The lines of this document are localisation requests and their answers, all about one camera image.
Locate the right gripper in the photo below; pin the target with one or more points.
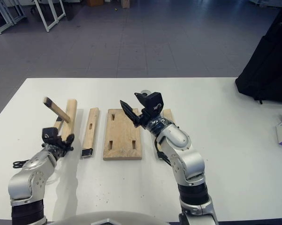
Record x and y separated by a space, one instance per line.
154 122

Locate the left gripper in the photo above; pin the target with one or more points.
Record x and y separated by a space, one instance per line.
57 148

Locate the wooden leg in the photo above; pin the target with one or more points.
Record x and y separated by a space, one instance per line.
90 131
169 116
70 117

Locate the wooden cross bar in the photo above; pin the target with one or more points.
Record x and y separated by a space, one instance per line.
58 111

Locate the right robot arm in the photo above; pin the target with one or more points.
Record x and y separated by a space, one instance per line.
187 164

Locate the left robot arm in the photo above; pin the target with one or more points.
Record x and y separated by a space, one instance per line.
30 178

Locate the wooden seat board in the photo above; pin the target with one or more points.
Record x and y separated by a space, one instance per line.
122 136

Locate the cardboard box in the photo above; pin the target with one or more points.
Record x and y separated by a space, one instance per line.
92 2

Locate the black bag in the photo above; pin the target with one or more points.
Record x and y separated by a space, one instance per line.
269 65

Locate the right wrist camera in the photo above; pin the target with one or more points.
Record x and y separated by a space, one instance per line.
154 103

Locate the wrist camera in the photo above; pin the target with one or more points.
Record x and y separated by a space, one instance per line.
154 103
49 135

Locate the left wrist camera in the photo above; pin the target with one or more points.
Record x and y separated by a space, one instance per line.
49 135

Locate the white metal table frame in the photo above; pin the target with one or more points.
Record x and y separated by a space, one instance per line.
4 16
50 14

